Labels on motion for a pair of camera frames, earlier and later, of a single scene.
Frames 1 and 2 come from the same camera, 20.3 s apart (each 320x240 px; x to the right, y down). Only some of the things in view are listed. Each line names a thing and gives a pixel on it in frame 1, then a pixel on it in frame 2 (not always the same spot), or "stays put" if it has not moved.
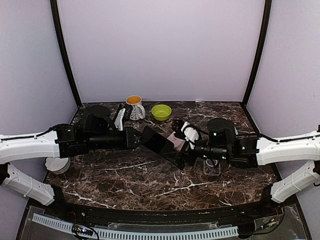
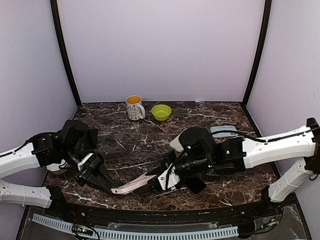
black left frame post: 54,6 stays put
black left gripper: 130,133 -> 86,176
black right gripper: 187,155 -> 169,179
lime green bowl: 161,112 stays put
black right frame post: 265,27 stays put
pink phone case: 178,143 -> 132,185
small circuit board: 82,230 stays put
